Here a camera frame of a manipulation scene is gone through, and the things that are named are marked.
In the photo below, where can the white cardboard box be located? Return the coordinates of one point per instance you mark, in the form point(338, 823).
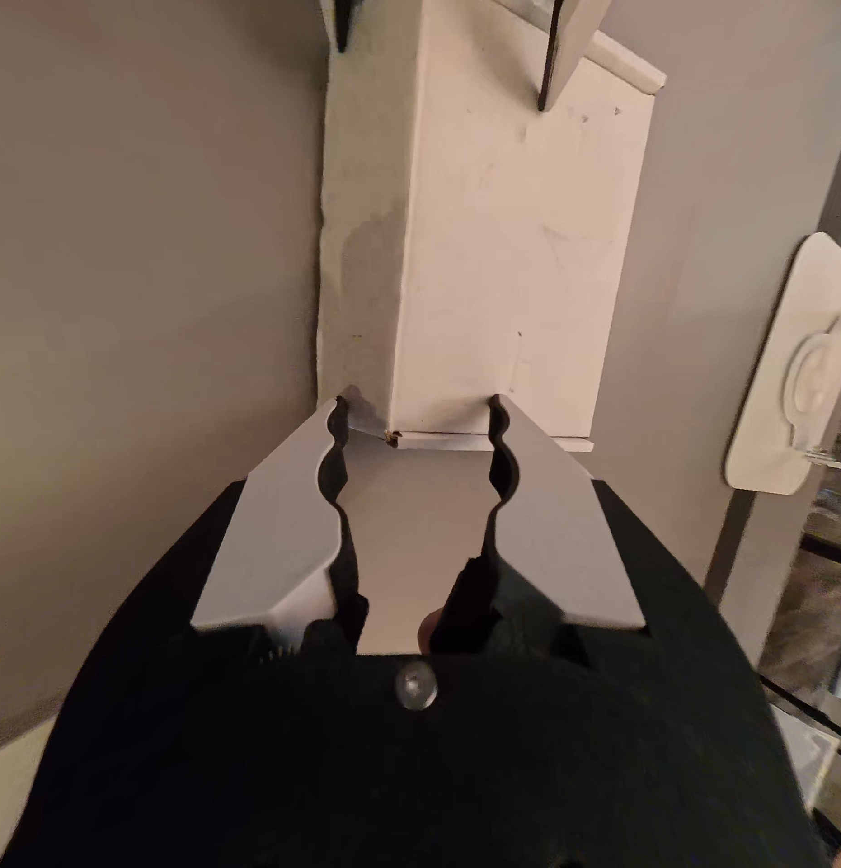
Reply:
point(515, 237)

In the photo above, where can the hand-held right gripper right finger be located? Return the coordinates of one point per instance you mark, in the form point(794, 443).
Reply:
point(569, 542)

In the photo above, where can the white base document stand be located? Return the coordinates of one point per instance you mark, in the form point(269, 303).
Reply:
point(766, 407)

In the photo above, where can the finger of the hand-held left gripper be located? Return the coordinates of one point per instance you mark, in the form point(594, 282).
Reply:
point(342, 17)
point(576, 34)

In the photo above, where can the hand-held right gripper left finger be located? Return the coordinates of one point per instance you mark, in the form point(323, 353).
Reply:
point(271, 542)

